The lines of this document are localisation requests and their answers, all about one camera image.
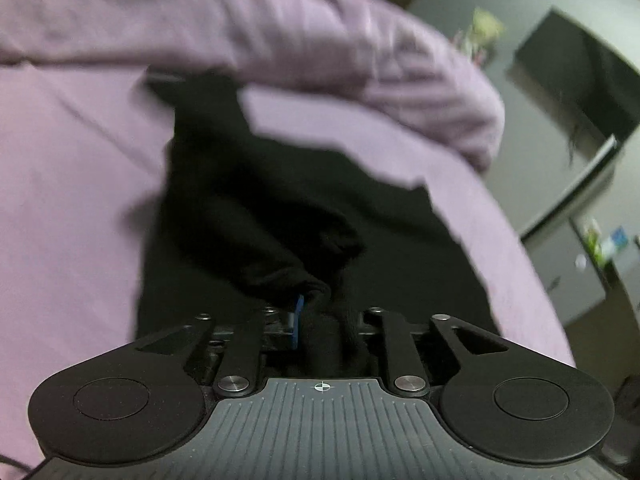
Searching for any black wall television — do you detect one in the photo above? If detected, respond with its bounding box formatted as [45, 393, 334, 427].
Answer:
[515, 9, 639, 141]

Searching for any purple crumpled duvet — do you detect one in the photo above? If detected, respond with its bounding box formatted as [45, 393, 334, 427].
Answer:
[1, 0, 504, 171]

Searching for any purple fuzzy bed blanket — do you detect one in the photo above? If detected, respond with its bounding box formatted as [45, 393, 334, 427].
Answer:
[1, 65, 574, 466]

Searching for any black garment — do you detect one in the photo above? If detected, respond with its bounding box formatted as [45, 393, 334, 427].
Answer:
[136, 74, 497, 377]

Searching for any dried flower bouquet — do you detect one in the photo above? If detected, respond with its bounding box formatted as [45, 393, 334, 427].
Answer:
[452, 8, 506, 66]

